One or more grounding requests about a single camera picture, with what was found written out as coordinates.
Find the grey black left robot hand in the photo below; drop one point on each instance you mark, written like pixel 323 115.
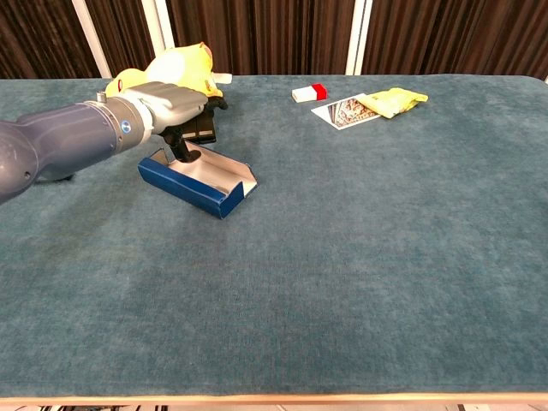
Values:
pixel 171 100

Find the blue glasses case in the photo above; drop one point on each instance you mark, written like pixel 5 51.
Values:
pixel 184 188

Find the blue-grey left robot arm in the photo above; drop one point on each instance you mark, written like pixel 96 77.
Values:
pixel 55 132

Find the yellow plush toy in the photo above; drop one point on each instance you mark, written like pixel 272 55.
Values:
pixel 188 64

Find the black strip with grey label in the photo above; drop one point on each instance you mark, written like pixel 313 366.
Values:
pixel 207 132
pixel 191 137

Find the dark brown curtain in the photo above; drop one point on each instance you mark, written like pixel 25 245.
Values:
pixel 278 34

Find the small white and red box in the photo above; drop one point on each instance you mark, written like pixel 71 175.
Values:
pixel 305 95

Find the printed photo card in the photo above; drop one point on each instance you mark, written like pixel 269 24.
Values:
pixel 344 113

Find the yellow snack packet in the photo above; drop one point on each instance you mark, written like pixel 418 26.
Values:
pixel 394 103

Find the teal table cloth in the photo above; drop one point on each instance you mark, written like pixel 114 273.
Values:
pixel 342 257

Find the white frame post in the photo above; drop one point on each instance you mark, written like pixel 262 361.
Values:
pixel 359 36
pixel 155 21
pixel 92 38

